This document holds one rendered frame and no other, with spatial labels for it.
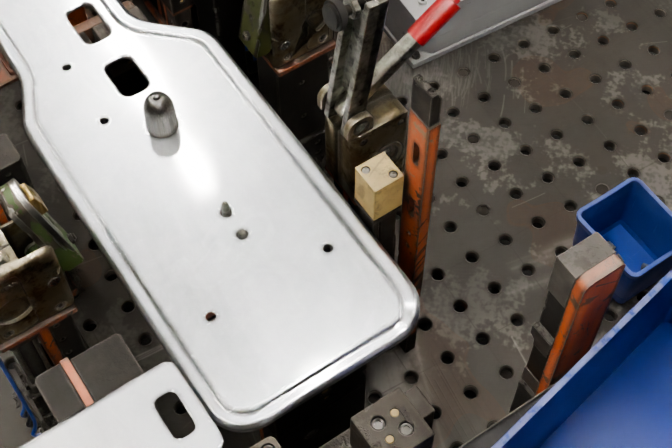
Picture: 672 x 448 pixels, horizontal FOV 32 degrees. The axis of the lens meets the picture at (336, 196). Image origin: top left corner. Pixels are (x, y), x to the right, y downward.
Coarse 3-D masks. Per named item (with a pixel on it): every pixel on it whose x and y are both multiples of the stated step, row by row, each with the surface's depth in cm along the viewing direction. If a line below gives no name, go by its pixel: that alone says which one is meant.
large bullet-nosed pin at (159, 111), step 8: (152, 96) 116; (160, 96) 116; (168, 96) 116; (144, 104) 116; (152, 104) 115; (160, 104) 115; (168, 104) 116; (144, 112) 116; (152, 112) 116; (160, 112) 116; (168, 112) 116; (152, 120) 116; (160, 120) 116; (168, 120) 117; (176, 120) 118; (152, 128) 118; (160, 128) 117; (168, 128) 118; (176, 128) 119; (160, 136) 118; (168, 136) 119
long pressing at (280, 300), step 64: (0, 0) 129; (64, 0) 128; (64, 64) 124; (192, 64) 124; (64, 128) 119; (128, 128) 119; (192, 128) 119; (256, 128) 119; (64, 192) 116; (128, 192) 115; (192, 192) 115; (256, 192) 115; (320, 192) 115; (128, 256) 111; (192, 256) 111; (256, 256) 111; (320, 256) 111; (384, 256) 111; (192, 320) 108; (256, 320) 108; (320, 320) 108; (384, 320) 108; (192, 384) 105; (256, 384) 104; (320, 384) 105
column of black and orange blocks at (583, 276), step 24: (600, 240) 89; (576, 264) 88; (600, 264) 88; (624, 264) 88; (552, 288) 92; (576, 288) 88; (600, 288) 89; (552, 312) 94; (576, 312) 90; (600, 312) 94; (552, 336) 97; (576, 336) 95; (528, 360) 104; (552, 360) 99; (576, 360) 101; (528, 384) 107
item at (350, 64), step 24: (336, 0) 99; (360, 0) 101; (384, 0) 100; (336, 24) 100; (360, 24) 104; (336, 48) 107; (360, 48) 103; (336, 72) 109; (360, 72) 106; (336, 96) 112; (360, 96) 109
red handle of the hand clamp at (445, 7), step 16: (448, 0) 109; (432, 16) 109; (448, 16) 109; (416, 32) 109; (432, 32) 110; (400, 48) 110; (416, 48) 111; (384, 64) 111; (400, 64) 111; (384, 80) 111; (336, 112) 113
